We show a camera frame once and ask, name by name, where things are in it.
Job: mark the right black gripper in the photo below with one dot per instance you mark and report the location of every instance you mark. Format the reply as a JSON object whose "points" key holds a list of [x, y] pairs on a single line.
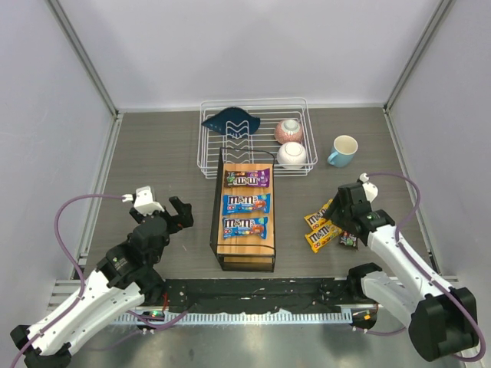
{"points": [[343, 209]]}

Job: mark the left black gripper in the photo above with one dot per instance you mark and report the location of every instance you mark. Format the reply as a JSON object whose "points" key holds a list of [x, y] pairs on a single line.
{"points": [[169, 218]]}

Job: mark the yellow candy bag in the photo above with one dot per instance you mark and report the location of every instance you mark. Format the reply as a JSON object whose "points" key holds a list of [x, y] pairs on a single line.
{"points": [[316, 219], [322, 235]]}

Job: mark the blue candy bag short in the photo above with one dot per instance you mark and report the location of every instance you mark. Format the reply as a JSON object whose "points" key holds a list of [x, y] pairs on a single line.
{"points": [[238, 227]]}

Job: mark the blue candy bag long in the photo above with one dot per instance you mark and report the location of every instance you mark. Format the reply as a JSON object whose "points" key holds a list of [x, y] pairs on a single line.
{"points": [[236, 204]]}

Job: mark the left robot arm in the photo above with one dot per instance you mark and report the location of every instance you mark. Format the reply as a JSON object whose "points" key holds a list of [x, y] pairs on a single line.
{"points": [[123, 279]]}

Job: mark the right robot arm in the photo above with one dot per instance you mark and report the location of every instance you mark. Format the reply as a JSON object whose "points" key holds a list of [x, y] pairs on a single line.
{"points": [[440, 319]]}

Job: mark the purple brown candy bag lower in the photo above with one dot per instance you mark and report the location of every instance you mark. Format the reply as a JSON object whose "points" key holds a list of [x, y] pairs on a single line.
{"points": [[349, 240]]}

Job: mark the light blue mug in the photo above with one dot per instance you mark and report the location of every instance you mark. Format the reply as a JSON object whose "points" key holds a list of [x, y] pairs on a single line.
{"points": [[343, 151]]}

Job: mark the white bowl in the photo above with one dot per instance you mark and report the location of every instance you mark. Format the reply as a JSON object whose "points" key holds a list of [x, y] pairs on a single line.
{"points": [[292, 155]]}

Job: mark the pink patterned bowl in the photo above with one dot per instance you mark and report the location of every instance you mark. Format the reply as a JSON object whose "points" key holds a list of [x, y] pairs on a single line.
{"points": [[288, 130]]}

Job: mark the dark blue leaf plate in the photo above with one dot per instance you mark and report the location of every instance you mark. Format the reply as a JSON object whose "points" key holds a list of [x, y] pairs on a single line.
{"points": [[233, 122]]}

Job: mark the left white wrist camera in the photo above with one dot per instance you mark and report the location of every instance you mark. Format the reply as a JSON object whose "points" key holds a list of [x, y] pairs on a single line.
{"points": [[143, 201]]}

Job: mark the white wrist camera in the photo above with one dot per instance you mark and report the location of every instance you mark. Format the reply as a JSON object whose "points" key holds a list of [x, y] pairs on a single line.
{"points": [[143, 201], [370, 189]]}

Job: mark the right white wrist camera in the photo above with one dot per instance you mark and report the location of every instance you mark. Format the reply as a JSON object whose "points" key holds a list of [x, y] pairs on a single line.
{"points": [[370, 189]]}

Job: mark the black wire wooden shelf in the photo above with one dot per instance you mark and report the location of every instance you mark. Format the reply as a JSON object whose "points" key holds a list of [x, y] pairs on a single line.
{"points": [[246, 253]]}

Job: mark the white wire dish rack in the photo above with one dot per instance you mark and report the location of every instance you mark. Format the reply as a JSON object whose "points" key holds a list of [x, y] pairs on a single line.
{"points": [[240, 145]]}

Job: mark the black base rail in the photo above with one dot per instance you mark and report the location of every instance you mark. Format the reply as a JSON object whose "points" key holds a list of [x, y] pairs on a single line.
{"points": [[261, 295]]}

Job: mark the white cable duct strip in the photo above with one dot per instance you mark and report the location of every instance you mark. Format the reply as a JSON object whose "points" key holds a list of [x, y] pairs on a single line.
{"points": [[280, 317]]}

